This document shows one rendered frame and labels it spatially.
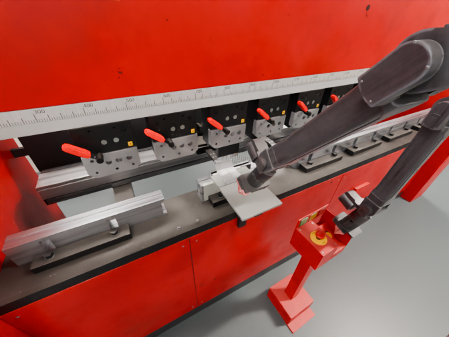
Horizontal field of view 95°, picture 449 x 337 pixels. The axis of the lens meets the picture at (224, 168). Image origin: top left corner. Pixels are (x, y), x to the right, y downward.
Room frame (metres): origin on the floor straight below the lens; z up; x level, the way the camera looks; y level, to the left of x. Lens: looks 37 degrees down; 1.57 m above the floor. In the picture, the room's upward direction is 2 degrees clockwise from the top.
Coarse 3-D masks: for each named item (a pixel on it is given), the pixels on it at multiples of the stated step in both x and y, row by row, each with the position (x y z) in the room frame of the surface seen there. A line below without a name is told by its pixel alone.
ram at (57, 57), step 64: (0, 0) 0.46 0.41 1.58; (64, 0) 0.51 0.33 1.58; (128, 0) 0.57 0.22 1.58; (192, 0) 0.64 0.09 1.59; (256, 0) 0.74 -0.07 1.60; (320, 0) 0.86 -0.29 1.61; (384, 0) 1.02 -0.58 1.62; (448, 0) 1.27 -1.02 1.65; (0, 64) 0.44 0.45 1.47; (64, 64) 0.49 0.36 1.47; (128, 64) 0.56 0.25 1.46; (192, 64) 0.64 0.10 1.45; (256, 64) 0.75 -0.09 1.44; (320, 64) 0.90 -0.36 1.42; (0, 128) 0.41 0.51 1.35; (64, 128) 0.47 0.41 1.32
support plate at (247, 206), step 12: (240, 168) 0.75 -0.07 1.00; (216, 180) 0.67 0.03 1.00; (228, 192) 0.59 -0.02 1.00; (264, 192) 0.60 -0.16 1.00; (240, 204) 0.53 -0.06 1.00; (252, 204) 0.53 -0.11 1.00; (264, 204) 0.54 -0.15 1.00; (276, 204) 0.54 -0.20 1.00; (240, 216) 0.48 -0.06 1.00; (252, 216) 0.48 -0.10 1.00
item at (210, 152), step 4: (200, 136) 0.98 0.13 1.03; (200, 140) 0.93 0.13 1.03; (200, 144) 0.90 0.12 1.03; (204, 144) 0.91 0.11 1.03; (200, 148) 0.88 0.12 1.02; (204, 148) 0.89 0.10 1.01; (208, 148) 0.91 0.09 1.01; (212, 148) 0.92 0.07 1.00; (196, 152) 0.88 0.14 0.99; (200, 152) 0.88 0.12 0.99; (204, 152) 0.89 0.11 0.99; (208, 152) 0.87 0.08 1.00; (212, 152) 0.87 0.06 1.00; (212, 156) 0.83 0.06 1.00; (216, 156) 0.83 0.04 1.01; (216, 160) 0.80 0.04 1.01; (220, 160) 0.80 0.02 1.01
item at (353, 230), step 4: (344, 212) 0.62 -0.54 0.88; (336, 216) 0.60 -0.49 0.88; (340, 216) 0.60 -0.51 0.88; (344, 216) 0.60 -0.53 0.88; (348, 216) 0.57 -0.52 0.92; (340, 220) 0.58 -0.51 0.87; (344, 220) 0.57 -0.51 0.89; (348, 220) 0.55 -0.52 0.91; (340, 224) 0.56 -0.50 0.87; (344, 224) 0.56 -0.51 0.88; (348, 224) 0.55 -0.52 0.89; (352, 224) 0.54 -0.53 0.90; (356, 224) 0.53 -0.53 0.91; (344, 228) 0.55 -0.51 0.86; (348, 228) 0.54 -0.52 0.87; (352, 228) 0.54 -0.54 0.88; (356, 228) 0.55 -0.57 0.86; (348, 232) 0.53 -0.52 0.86; (352, 232) 0.53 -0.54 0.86; (356, 232) 0.53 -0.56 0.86; (360, 232) 0.54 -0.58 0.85; (352, 236) 0.51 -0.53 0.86
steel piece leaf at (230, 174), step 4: (224, 168) 0.74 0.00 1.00; (228, 168) 0.75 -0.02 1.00; (232, 168) 0.75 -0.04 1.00; (220, 172) 0.72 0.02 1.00; (224, 172) 0.72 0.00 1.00; (228, 172) 0.72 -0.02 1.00; (232, 172) 0.72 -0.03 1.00; (236, 172) 0.72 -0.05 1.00; (220, 176) 0.69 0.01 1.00; (224, 176) 0.69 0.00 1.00; (228, 176) 0.69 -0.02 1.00; (232, 176) 0.69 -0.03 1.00; (236, 176) 0.69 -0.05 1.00; (224, 180) 0.67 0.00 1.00; (228, 180) 0.65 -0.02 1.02; (232, 180) 0.66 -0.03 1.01; (236, 180) 0.67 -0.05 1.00
